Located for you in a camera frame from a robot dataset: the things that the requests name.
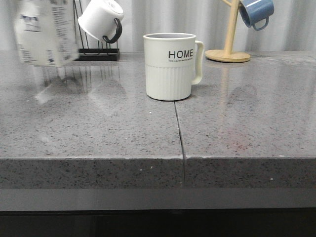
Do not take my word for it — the blue hanging mug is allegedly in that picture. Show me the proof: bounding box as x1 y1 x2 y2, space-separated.
239 0 275 31

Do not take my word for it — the wooden mug tree stand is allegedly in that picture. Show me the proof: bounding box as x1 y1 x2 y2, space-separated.
205 0 251 63

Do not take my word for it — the cream HOME mug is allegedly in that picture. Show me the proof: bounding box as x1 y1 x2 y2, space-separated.
143 33 204 101

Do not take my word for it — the white blue milk carton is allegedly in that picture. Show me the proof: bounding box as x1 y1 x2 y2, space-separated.
14 0 79 67

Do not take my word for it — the black wire mug rack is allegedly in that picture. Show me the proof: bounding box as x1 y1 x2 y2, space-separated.
73 0 120 61

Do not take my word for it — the white mug right on rack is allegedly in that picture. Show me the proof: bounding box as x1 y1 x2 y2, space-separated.
78 0 124 44

